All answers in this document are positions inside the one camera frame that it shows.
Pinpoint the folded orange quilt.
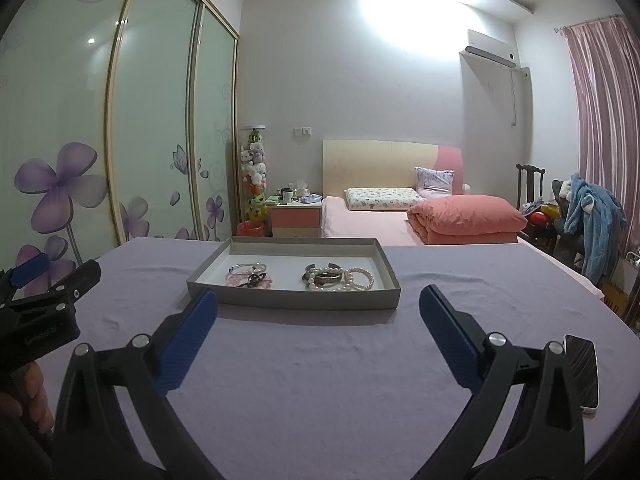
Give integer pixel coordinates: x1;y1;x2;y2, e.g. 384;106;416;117
406;195;528;246

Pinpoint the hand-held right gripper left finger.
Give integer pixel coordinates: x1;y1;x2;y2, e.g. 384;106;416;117
52;289;236;480

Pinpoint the pink curtain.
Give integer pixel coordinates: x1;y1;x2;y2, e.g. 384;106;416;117
560;15;640;291

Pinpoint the grey cardboard box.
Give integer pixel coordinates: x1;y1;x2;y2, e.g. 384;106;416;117
186;236;402;311

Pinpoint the blue garment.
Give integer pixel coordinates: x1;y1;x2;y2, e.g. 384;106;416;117
564;172;627;286

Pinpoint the pink bed sheet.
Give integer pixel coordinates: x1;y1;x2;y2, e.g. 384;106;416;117
320;196;606;306

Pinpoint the metal cuff bangle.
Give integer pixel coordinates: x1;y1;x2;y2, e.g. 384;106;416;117
301;261;346;286

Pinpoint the pink nightstand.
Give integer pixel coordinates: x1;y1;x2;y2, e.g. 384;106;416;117
267;195;323;238

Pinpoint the stack of plush toys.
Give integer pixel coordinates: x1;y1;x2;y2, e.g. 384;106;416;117
239;127;268;223

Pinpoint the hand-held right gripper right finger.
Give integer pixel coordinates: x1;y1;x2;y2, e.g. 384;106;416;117
417;284;586;480

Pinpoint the white air conditioner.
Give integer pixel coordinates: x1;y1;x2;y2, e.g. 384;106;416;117
460;30;532;76

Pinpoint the person's left hand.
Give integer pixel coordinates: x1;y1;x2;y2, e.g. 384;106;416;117
20;360;55;433

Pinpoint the floral sliding door wardrobe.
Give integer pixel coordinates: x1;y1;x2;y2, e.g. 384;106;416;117
0;0;241;281

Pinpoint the pink bead bracelet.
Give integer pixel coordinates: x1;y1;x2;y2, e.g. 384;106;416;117
226;272;273;288

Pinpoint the dark wooden chair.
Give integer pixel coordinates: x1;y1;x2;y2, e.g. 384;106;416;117
516;163;558;256

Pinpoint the patterned white pillow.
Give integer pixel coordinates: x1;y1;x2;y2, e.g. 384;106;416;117
344;187;426;212

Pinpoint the purple floral pillow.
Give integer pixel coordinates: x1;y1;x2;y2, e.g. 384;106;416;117
414;166;456;198

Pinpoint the smartphone with white case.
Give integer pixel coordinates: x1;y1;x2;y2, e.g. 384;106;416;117
562;334;600;413

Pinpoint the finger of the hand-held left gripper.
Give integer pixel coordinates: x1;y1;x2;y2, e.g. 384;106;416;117
0;252;51;291
30;260;102;313

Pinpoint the cream and pink headboard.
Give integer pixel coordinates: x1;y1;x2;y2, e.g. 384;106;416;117
322;139;463;198

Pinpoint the white pearl bracelet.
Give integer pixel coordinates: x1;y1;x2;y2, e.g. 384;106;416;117
306;266;351;292

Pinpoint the pink pearl bracelet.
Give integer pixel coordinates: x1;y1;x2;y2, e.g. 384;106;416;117
345;266;375;291

